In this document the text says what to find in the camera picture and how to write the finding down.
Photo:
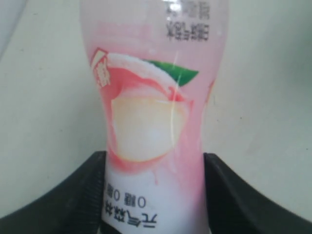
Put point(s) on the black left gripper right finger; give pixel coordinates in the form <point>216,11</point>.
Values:
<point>235,207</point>

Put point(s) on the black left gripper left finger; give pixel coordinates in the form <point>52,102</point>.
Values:
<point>72,207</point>

